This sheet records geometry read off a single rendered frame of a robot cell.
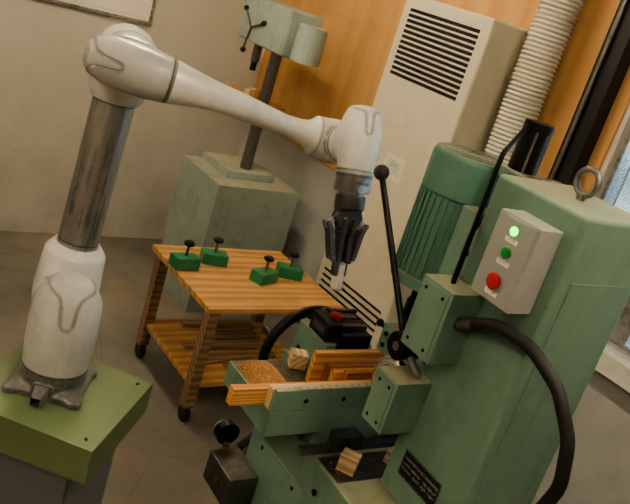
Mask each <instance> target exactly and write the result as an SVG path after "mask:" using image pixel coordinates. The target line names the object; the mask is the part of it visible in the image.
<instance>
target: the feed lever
mask: <svg viewBox="0 0 630 504"><path fill-rule="evenodd" d="M373 173H374V177H375V178H376V179H377V180H379V182H380V189H381V197H382V204H383V212H384V219H385V227H386V234H387V242H388V249H389V257H390V264H391V272H392V279H393V286H394V294H395V301H396V309H397V316H398V324H399V331H394V332H392V333H391V334H390V336H389V338H388V341H387V350H388V353H389V355H390V357H391V358H392V359H393V360H396V361H403V360H407V362H408V364H409V366H410V369H411V371H412V374H413V376H414V378H415V379H420V378H421V376H422V375H421V372H420V370H419V368H418V365H417V363H416V361H415V360H416V359H418V358H419V357H418V356H417V355H416V354H415V353H414V352H413V351H412V350H410V349H409V348H408V347H407V346H406V345H405V344H404V343H403V342H401V337H402V334H403V332H404V329H405V326H406V325H405V318H404V310H403V303H402V296H401V288H400V281H399V274H398V266H397V259H396V252H395V244H394V237H393V230H392V222H391V215H390V208H389V200H388V193H387V186H386V179H387V178H388V176H389V173H390V172H389V169H388V167H387V166H385V165H378V166H376V167H375V169H374V172H373Z"/></svg>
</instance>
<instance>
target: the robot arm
mask: <svg viewBox="0 0 630 504"><path fill-rule="evenodd" d="M83 66H84V67H85V70H86V71H87V72H88V73H89V74H90V80H89V88H90V92H91V94H92V95H93V97H92V101H91V105H90V109H89V113H88V117H87V121H86V125H85V129H84V133H83V137H82V141H81V145H80V149H79V153H78V157H77V161H76V165H75V169H74V173H73V177H72V181H71V185H70V189H69V193H68V197H67V201H66V205H65V209H64V213H63V217H62V221H61V225H60V229H59V233H58V234H57V235H55V236H54V237H52V238H50V239H49V240H48V241H46V243H45V245H44V248H43V251H42V254H41V257H40V260H39V263H38V267H37V270H36V273H35V277H34V280H33V286H32V295H31V302H32V304H31V307H30V311H29V315H28V320H27V325H26V330H25V336H24V343H23V353H22V358H21V361H20V364H19V366H18V367H17V369H16V370H15V371H14V373H13V374H12V376H11V377H10V378H9V379H8V380H6V381H4V382H3V383H2V387H1V390H2V391H3V392H4V393H8V394H18V395H22V396H26V397H30V398H31V399H30V403H29V405H30V406H31V407H35V408H39V407H40V406H41V405H42V404H43V403H44V402H45V401H46V402H49V403H53V404H57V405H61V406H63V407H66V408H68V409H70V410H78V409H80V407H81V399H82V397H83V395H84V393H85V392H86V390H87V388H88V386H89V384H90V382H91V381H92V380H93V379H94V378H96V376H97V370H96V369H95V368H92V367H89V363H90V360H91V358H92V355H93V352H94V348H95V345H96V341H97V337H98V333H99V328H100V323H101V317H102V309H103V303H102V298H101V295H100V292H99V291H100V287H101V281H102V276H103V270H104V265H105V259H106V256H105V253H104V251H103V249H102V248H101V246H100V244H99V241H100V237H101V233H102V230H103V226H104V222H105V218H106V215H107V211H108V207H109V203H110V200H111V196H112V192H113V189H114V185H115V181H116V177H117V174H118V170H119V166H120V162H121V159H122V155H123V151H124V148H125V144H126V140H127V136H128V133H129V129H130V125H131V121H132V118H133V114H134V110H135V108H138V107H139V106H140V105H141V104H142V103H143V101H144V100H145V99H147V100H153V101H157V102H162V103H166V104H173V105H181V106H188V107H194V108H200V109H205V110H210V111H214V112H218V113H221V114H225V115H228V116H230V117H233V118H236V119H239V120H241V121H244V122H247V123H249V124H252V125H255V126H257V127H260V128H263V129H265V130H268V131H271V132H273V133H276V134H279V135H281V136H284V137H286V138H288V139H291V140H293V141H295V142H297V143H299V144H300V145H301V146H302V147H303V149H304V152H305V154H307V155H310V156H312V157H314V158H315V159H317V160H319V161H321V162H326V163H330V164H335V165H337V167H338V168H336V174H335V180H334V187H333V188H334V190H338V193H336V194H335V199H334V211H333V213H332V216H331V217H330V218H329V219H327V220H325V219H324V220H323V221H322V223H323V226H324V229H325V251H326V258H327V259H329V260H330V261H332V265H331V272H330V274H331V275H332V278H331V285H330V289H333V290H335V291H341V290H342V284H343V278H344V276H346V272H347V265H348V264H351V262H354V261H355V260H356V257H357V254H358V251H359V249H360V246H361V243H362V240H363V238H364V235H365V233H366V232H367V230H368V229H369V225H367V224H365V223H364V222H363V221H362V220H363V217H362V212H363V211H364V207H365V201H366V198H365V197H364V195H369V194H370V189H371V183H372V178H373V171H374V168H375V165H376V163H377V161H378V157H379V153H380V148H381V141H382V118H381V113H380V112H379V111H378V110H376V109H375V108H372V107H370V106H366V105H351V106H349V108H348V109H347V111H346V112H345V114H344V116H343V118H342V120H338V119H332V118H327V117H322V116H316V117H314V118H313V119H310V120H305V119H300V118H296V117H293V116H290V115H288V114H285V113H283V112H281V111H279V110H277V109H275V108H273V107H271V106H269V105H267V104H265V103H263V102H261V101H259V100H257V99H255V98H253V97H251V96H249V95H247V94H245V93H243V92H241V91H238V90H236V89H234V88H232V87H230V86H227V85H225V84H223V83H221V82H219V81H217V80H215V79H213V78H211V77H209V76H207V75H205V74H203V73H201V72H199V71H198V70H196V69H194V68H192V67H191V66H189V65H187V64H185V63H184V62H182V61H180V60H178V59H176V58H174V57H172V56H170V55H167V54H165V53H163V52H162V51H160V50H159V49H158V48H156V45H155V43H154V41H153V40H152V38H151V37H150V36H149V35H148V34H147V33H146V32H145V31H144V30H143V29H141V28H139V27H138V26H135V25H132V24H127V23H121V24H115V25H112V26H110V27H109V28H107V29H106V30H104V31H103V32H102V34H101V35H98V36H94V37H93V38H92V39H90V40H89V41H88V42H87V44H86V47H85V50H84V54H83ZM342 168H344V169H342ZM349 169H350V170H349ZM355 170H357V171H355ZM362 171H363V172H362ZM368 172H370V173H368ZM334 226H335V231H334ZM356 228H357V229H356Z"/></svg>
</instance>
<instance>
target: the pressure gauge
mask: <svg viewBox="0 0 630 504"><path fill-rule="evenodd" d="M239 433H240V429H239V427H238V426H237V424H236V423H235V421H234V420H233V419H232V418H224V419H221V420H220V421H218V422H217V423H216V424H215V426H214V428H213V435H214V437H215V438H216V439H217V441H218V442H219V443H220V444H222V448H221V449H223V450H228V447H229V444H230V443H232V442H233V441H235V440H236V439H237V437H238V436H239Z"/></svg>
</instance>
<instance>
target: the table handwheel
mask: <svg viewBox="0 0 630 504"><path fill-rule="evenodd" d="M321 307H326V308H331V307H328V306H322V305H314V306H308V307H304V308H301V309H298V310H296V311H294V312H292V313H290V314H289V315H287V316H286V317H284V318H283V319H282V320H281V321H279V322H278V323H277V324H276V325H275V326H274V327H273V328H272V330H271V331H270V332H269V334H268V335H267V337H266V338H265V340H264V342H263V344H262V346H261V348H260V351H259V355H258V360H268V358H269V355H270V352H271V349H272V347H273V345H274V344H275V342H276V340H277V339H278V338H279V337H280V335H281V334H282V333H283V332H284V331H285V330H286V329H287V328H289V327H290V326H291V325H293V324H294V323H296V322H298V321H300V320H301V319H304V318H307V317H308V319H311V317H312V314H313V311H314V310H315V309H317V310H320V309H321Z"/></svg>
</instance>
